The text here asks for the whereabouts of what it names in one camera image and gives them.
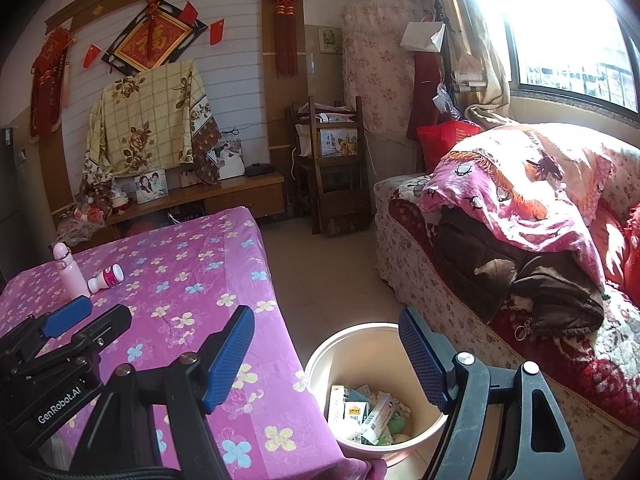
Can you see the white paper bag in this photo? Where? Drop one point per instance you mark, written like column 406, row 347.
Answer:
column 420, row 36

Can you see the white plastic bucket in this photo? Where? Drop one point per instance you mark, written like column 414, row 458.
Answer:
column 340, row 350

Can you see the beige curtain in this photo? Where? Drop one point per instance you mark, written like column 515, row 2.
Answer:
column 485, row 50

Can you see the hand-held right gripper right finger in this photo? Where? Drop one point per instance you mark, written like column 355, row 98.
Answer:
column 425, row 360

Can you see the pink blanket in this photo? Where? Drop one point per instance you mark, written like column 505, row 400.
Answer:
column 500, row 180

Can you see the wooden chair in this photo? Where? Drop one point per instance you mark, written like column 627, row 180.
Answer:
column 340, row 195

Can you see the red garment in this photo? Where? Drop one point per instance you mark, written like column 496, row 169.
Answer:
column 425, row 90

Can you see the wooden cabinet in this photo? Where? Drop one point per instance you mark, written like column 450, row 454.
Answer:
column 240, row 195

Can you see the clear plastic bag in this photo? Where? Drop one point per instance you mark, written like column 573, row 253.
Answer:
column 80, row 225

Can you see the brown jacket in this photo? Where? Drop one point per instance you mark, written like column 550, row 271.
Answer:
column 475, row 250

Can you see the grey refrigerator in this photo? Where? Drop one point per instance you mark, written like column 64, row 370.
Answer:
column 10, row 200

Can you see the long white tube box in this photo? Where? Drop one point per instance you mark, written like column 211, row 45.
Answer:
column 380, row 410

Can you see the small red flag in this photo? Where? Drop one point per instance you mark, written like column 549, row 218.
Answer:
column 188, row 11
column 217, row 31
column 92, row 55

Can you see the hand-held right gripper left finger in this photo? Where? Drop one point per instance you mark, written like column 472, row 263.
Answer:
column 230, row 360

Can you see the white bottle with pink label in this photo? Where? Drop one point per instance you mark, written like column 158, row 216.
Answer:
column 105, row 279

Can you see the pink floral tablecloth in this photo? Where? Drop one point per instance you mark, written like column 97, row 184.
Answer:
column 190, row 270

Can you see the flower picture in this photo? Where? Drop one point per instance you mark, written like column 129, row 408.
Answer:
column 342, row 142

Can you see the red beaded wall hanging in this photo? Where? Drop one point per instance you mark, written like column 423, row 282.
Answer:
column 47, row 85

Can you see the beige floral cloth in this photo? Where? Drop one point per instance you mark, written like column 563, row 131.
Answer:
column 145, row 120

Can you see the floral covered sofa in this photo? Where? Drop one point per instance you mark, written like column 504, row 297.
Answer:
column 450, row 320

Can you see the small wall picture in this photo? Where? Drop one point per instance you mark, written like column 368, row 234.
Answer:
column 330, row 40

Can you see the white red bowl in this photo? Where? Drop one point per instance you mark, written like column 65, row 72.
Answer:
column 120, row 200

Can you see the window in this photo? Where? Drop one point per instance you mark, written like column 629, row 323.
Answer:
column 575, row 25

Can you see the floral covered mattress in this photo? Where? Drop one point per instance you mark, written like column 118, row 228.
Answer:
column 380, row 60

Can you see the large photo print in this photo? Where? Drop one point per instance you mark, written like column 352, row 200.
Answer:
column 227, row 157

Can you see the red bag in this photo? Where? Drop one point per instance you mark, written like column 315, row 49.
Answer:
column 445, row 140

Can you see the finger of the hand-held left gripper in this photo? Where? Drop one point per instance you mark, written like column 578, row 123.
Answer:
column 67, row 315
column 112, row 317

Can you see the red diamond wall decoration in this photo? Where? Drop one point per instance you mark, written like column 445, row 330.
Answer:
column 150, row 40

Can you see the small framed photo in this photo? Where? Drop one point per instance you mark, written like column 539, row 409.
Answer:
column 150, row 187

